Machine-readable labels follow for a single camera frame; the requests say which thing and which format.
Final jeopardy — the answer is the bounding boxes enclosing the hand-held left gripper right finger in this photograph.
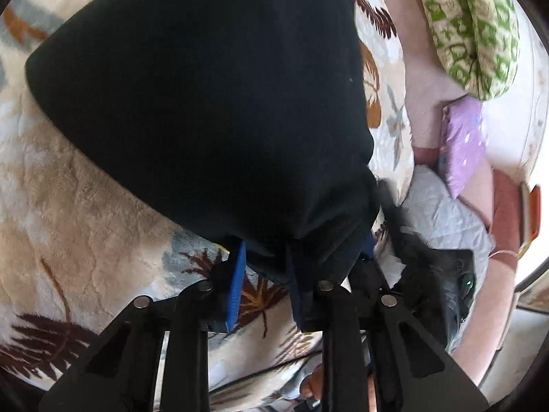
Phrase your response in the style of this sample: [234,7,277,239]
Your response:
[285,244,490,412]

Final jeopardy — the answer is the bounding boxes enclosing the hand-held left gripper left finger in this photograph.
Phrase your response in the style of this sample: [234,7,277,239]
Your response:
[38,240,248,412]

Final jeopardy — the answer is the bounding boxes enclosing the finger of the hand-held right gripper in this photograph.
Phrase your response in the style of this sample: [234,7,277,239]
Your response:
[348,231,393,297]
[376,180,407,245]

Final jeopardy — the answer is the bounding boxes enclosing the black pants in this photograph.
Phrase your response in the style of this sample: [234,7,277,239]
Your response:
[25,0,382,286]

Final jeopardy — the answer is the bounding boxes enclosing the person's right hand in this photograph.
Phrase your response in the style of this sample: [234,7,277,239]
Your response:
[300,365,325,401]

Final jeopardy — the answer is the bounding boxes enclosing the light grey quilted blanket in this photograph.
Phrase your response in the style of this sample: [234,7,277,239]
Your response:
[377,164,495,275]

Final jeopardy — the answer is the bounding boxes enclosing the purple floral pillow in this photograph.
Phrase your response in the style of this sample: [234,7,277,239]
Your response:
[437,95,488,199]

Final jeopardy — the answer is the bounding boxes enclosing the orange object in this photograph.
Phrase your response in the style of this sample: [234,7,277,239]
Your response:
[527,184,542,242]

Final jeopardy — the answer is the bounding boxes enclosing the pink bed sheet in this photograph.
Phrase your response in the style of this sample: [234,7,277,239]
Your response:
[366,0,535,389]

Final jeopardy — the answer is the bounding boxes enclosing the leaf print fleece blanket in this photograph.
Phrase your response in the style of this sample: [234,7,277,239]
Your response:
[0,0,416,412]

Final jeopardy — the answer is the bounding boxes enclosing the green patterned quilt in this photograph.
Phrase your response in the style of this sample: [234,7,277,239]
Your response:
[407,0,521,102]

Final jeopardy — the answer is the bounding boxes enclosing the thin black cable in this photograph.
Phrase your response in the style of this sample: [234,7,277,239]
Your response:
[205,349,323,396]

